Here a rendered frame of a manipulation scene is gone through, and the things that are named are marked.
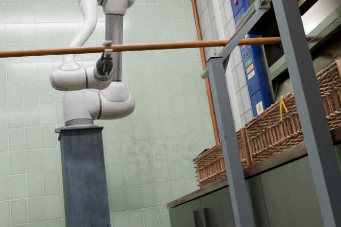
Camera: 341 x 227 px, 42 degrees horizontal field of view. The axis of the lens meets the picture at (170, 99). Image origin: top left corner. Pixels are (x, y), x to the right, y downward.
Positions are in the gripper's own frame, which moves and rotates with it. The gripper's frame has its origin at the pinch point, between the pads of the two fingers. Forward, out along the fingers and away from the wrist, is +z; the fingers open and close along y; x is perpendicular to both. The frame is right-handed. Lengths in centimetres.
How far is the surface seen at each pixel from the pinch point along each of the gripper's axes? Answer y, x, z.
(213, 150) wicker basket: 47, -39, 0
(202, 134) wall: 14, -76, -121
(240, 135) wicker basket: 47, -40, 27
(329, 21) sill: 2, -88, 25
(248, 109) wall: 13, -87, -65
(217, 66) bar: 26, -30, 41
